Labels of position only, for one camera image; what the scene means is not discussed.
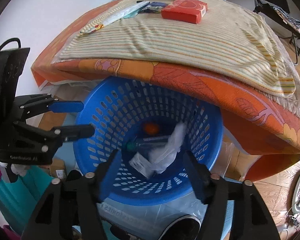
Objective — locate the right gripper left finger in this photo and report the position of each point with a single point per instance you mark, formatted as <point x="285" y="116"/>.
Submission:
<point x="105" y="175"/>

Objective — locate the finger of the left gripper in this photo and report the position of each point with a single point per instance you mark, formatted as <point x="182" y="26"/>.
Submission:
<point x="75" y="132"/>
<point x="66" y="106"/>

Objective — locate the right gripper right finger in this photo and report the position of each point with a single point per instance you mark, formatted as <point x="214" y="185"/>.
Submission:
<point x="199" y="177"/>

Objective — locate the white tissue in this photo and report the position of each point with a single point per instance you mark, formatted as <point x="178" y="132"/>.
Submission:
<point x="162" y="157"/>

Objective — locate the clear plastic bottle teal cap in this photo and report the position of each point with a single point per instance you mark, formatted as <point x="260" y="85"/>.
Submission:
<point x="145" y="144"/>

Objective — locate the long white plastic package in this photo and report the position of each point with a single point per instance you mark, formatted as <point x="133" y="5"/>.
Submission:
<point x="132" y="10"/>

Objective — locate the blue snack wrapper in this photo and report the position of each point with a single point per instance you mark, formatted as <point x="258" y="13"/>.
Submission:
<point x="154" y="7"/>

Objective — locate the red cardboard box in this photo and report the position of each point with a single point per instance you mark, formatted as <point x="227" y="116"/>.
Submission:
<point x="190" y="11"/>

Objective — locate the green white carton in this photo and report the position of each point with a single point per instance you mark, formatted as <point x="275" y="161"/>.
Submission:
<point x="142" y="165"/>

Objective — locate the teal bag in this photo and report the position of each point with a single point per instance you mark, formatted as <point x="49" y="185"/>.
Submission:
<point x="18" y="199"/>

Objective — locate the blue plastic laundry basket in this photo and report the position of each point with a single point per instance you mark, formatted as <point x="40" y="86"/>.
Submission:
<point x="134" y="117"/>

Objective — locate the orange floral bedsheet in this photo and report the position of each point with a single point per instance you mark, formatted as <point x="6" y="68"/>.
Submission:
<point x="262" y="124"/>

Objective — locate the striped yellow towel blanket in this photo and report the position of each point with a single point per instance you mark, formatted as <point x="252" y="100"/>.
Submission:
<point x="229" y="40"/>

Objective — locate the striped cloth on chair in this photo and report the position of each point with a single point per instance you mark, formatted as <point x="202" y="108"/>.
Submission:
<point x="293" y="22"/>

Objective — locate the black folding chair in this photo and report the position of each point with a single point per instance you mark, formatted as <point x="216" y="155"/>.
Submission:
<point x="264" y="7"/>

